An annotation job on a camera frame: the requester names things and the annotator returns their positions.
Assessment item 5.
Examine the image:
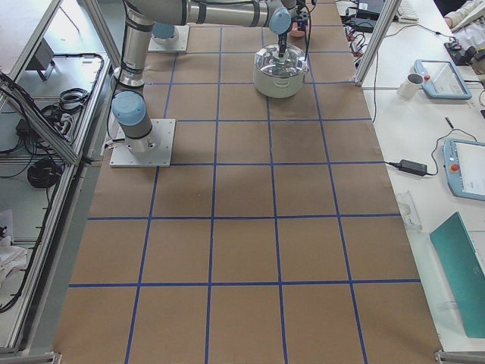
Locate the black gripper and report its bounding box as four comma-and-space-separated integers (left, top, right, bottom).
278, 11, 309, 58

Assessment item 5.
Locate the glass pot lid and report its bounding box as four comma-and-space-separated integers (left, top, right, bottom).
255, 43, 308, 78

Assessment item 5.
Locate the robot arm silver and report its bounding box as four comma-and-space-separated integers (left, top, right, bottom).
152, 12, 309, 47
111, 1, 296, 153

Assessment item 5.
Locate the mint green pot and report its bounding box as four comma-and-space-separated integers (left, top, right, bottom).
253, 43, 308, 99

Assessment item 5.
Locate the pink bowl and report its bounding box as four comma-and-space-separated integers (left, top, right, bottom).
289, 22, 306, 38

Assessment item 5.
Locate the white mug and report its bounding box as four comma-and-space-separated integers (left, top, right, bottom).
396, 73, 424, 100

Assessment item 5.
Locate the blue teach pendant far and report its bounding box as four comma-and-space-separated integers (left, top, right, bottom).
414, 59, 472, 100

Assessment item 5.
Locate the blue teach pendant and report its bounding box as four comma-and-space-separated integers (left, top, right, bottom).
414, 59, 472, 100
443, 138, 485, 201

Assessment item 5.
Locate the black power adapter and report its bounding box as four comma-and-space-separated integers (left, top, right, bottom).
386, 159, 428, 177

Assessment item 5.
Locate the blue teach pendant near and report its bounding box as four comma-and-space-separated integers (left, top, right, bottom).
443, 138, 485, 201

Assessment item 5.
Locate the clear plastic holder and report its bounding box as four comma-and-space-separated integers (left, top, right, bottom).
396, 191, 423, 231

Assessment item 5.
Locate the green board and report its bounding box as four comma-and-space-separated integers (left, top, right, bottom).
430, 212, 484, 338

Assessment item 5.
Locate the black braided cable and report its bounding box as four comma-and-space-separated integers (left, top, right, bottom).
297, 0, 318, 64

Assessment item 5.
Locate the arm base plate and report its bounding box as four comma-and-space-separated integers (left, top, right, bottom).
149, 22, 190, 53
110, 119, 176, 168

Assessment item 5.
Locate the aluminium frame post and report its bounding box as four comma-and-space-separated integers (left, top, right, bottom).
354, 0, 401, 86

